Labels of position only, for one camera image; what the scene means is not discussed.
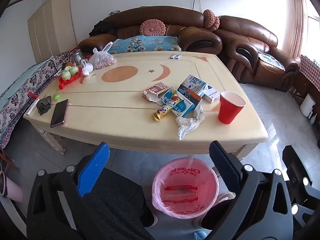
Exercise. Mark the pink cylinder object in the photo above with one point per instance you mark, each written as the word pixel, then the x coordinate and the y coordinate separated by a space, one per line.
pixel 12 188

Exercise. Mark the red paper cup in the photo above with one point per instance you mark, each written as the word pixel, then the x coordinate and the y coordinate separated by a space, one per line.
pixel 227 112

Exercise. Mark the orange fruit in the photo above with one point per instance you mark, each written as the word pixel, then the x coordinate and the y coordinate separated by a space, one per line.
pixel 68 64

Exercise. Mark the pink curtain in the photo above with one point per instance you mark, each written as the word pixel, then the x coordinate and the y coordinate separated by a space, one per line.
pixel 300 17

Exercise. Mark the brown leather sofa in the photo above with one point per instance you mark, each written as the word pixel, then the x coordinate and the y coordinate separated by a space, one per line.
pixel 162 15

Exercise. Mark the black cloth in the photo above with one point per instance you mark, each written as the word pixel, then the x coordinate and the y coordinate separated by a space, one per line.
pixel 102 27

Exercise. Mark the window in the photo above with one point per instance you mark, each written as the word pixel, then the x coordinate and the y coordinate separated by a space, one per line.
pixel 315 30

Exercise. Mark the pink round knitted cushion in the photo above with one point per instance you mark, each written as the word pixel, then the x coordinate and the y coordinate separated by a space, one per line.
pixel 215 23
pixel 152 27
pixel 207 17

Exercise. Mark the green teacup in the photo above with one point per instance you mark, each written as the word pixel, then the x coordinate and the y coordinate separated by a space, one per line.
pixel 67 68
pixel 66 75
pixel 74 70

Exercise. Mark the floral patterned bedspread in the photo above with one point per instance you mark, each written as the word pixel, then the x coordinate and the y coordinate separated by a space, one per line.
pixel 22 85

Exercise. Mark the white bottle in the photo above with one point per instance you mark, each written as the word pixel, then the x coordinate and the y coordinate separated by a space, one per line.
pixel 313 119

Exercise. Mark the white medicine box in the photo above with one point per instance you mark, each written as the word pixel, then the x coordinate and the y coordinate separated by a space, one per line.
pixel 212 96

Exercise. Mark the person's left leg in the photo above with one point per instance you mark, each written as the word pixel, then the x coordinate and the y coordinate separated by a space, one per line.
pixel 117 205

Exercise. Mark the blue floral cushion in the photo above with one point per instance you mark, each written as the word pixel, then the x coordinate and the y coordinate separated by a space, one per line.
pixel 145 43

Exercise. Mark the plastic bag of peanuts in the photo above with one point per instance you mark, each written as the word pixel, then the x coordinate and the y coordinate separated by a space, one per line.
pixel 105 61

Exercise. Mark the dark crumpled cloth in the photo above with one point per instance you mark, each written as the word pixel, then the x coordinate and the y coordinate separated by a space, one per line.
pixel 43 106

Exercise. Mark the small red object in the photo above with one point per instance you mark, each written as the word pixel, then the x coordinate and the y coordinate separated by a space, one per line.
pixel 32 95

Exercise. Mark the cream wardrobe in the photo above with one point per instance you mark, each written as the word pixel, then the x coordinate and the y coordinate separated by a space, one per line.
pixel 50 30

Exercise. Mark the red tray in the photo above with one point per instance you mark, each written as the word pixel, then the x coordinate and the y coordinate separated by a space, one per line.
pixel 71 80

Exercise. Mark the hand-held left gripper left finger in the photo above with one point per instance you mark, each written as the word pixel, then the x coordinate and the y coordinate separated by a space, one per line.
pixel 93 170

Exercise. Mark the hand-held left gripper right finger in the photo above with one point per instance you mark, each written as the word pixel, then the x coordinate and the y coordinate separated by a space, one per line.
pixel 225 165

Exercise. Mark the white round appliance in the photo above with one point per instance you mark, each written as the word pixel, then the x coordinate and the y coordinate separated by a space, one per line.
pixel 307 105

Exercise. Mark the black cardboard box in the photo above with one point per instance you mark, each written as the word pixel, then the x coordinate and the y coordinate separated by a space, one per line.
pixel 188 95

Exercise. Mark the white remote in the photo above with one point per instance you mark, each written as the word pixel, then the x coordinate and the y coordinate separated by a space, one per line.
pixel 32 107

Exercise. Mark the red checkered tablecloth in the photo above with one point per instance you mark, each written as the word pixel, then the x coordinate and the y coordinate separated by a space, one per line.
pixel 311 70

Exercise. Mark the brown leather armchair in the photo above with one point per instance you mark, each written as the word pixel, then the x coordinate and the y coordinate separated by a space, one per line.
pixel 250 35

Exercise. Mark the blue armchair mat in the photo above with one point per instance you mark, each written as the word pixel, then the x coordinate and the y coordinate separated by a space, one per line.
pixel 271 61

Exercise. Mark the blue white milk carton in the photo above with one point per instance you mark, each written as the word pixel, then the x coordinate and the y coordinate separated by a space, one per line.
pixel 193 81

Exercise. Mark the red playing card box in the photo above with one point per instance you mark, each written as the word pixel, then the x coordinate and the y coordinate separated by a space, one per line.
pixel 157 88

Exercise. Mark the small white plastic bag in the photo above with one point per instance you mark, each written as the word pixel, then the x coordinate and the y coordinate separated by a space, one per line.
pixel 87 69

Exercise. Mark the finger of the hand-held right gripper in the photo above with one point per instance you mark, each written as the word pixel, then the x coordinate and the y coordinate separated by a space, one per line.
pixel 293 160

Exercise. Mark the yellow snack wrapper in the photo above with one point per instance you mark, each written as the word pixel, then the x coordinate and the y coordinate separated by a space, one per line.
pixel 162 112

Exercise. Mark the pink trash bin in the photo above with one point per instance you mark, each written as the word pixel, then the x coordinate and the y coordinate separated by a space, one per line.
pixel 185 205

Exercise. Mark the smartphone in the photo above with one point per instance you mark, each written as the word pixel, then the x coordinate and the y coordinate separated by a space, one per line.
pixel 59 113

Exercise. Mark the blue fruit drink carton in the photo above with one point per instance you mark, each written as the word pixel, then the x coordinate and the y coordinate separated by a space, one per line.
pixel 175 102

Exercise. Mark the glass jar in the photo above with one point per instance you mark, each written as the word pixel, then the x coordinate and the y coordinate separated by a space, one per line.
pixel 76 57

